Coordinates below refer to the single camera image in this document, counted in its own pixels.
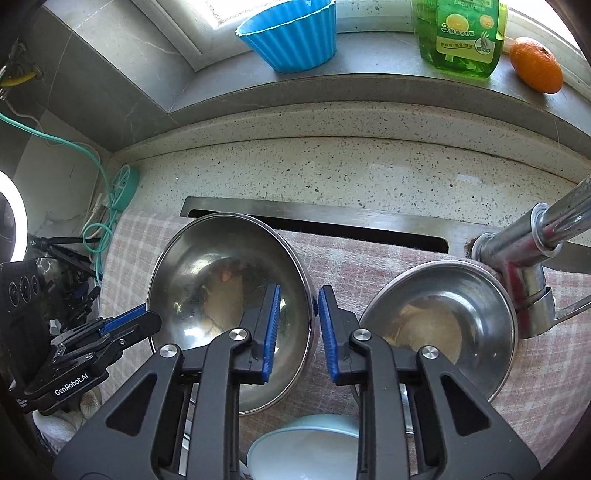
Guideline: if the pink checkered cloth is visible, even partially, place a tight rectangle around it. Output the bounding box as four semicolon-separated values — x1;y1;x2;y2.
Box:
99;205;591;462

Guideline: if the white window frame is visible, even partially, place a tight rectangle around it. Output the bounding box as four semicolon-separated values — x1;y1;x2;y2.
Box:
131;0;591;75

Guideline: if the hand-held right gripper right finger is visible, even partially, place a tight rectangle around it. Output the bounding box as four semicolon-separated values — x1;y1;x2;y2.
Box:
318;285;541;480

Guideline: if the blue silicone cup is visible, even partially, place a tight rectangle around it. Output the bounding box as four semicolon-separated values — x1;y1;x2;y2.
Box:
235;0;339;73

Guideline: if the red steel bowl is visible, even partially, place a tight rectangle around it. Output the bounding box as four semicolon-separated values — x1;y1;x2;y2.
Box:
349;261;519;435

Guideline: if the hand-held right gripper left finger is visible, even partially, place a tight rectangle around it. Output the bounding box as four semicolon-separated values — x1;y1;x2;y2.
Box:
53;284;282;480

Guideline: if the yellow hose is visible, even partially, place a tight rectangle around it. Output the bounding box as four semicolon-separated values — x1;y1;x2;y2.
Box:
0;69;42;88

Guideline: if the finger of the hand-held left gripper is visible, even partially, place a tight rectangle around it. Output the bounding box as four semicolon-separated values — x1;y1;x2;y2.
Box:
92;302;151;335
104;311;163;358

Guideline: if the green dish soap bottle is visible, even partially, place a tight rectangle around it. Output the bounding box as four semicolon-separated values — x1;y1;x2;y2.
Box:
411;0;509;79

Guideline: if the teal power strip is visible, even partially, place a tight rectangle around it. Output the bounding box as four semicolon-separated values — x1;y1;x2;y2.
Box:
108;164;140;213

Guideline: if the white ring light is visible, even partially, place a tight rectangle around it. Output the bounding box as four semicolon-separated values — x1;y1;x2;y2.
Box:
0;170;28;264

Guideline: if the green cable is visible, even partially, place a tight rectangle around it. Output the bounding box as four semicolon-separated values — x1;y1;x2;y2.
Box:
0;111;121;287

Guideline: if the black tripod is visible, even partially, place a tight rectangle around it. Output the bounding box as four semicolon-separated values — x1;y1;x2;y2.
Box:
30;235;100;278

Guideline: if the light blue ceramic bowl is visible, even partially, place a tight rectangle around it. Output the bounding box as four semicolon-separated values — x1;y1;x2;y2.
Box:
246;414;361;480

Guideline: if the chrome faucet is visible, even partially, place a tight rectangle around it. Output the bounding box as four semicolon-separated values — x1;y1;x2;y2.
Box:
471;174;591;340

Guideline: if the orange tangerine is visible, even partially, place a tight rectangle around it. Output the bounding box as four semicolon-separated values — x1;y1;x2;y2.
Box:
510;37;565;94

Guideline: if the person's left hand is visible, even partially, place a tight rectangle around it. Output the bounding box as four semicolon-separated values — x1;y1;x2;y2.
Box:
32;387;103;456

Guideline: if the large steel bowl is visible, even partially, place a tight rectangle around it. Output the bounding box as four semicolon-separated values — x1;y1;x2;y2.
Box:
147;212;318;415

